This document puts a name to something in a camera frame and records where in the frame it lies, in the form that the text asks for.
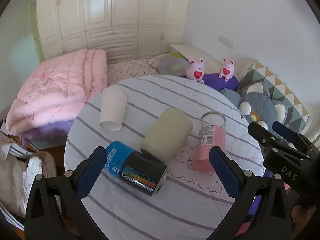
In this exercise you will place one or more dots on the black blue cool towel can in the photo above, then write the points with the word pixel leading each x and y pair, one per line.
pixel 141 171

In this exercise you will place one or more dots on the wall switch plate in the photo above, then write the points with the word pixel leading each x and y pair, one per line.
pixel 225 41

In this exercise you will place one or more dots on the white paper cup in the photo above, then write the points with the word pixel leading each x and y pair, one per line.
pixel 113 105

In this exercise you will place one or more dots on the right pink bunny plush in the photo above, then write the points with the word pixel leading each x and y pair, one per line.
pixel 227 70

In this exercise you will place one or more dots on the cream white wardrobe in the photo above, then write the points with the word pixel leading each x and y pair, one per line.
pixel 125 29

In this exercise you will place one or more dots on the grey green flower cushion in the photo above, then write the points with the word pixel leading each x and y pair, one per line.
pixel 173 64

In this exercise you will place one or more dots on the folded pink quilt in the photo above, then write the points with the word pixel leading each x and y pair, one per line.
pixel 57 90

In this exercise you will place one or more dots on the left pink bunny plush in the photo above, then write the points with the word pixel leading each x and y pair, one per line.
pixel 196 70

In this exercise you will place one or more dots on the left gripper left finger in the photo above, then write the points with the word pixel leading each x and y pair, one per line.
pixel 43 219

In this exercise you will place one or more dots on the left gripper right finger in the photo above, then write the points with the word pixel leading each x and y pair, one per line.
pixel 260 209

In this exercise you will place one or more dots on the triangle pattern quilted cover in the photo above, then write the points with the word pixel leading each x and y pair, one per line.
pixel 298 118

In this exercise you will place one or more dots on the grey blue paw cushion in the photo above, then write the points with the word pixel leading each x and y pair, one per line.
pixel 255 105

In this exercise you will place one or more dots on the pink bunny plush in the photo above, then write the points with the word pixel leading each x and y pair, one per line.
pixel 196 70
pixel 227 70

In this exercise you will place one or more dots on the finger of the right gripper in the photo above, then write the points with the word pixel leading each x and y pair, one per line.
pixel 286 133
pixel 265 132

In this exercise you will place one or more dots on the heart pattern bed sheet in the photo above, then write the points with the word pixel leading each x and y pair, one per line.
pixel 135 68

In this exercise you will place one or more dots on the striped round table cloth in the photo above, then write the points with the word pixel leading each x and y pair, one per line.
pixel 190 204

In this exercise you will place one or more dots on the purple pillow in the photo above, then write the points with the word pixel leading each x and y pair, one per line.
pixel 219 83

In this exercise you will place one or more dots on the white headboard shelf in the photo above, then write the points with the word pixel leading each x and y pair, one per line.
pixel 212 65

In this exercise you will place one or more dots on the clear glass with pink label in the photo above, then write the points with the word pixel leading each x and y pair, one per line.
pixel 212 133

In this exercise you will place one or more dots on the pale green cup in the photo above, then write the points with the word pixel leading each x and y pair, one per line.
pixel 167 135

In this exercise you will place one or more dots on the clothes pile on chair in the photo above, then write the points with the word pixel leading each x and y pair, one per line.
pixel 19 168

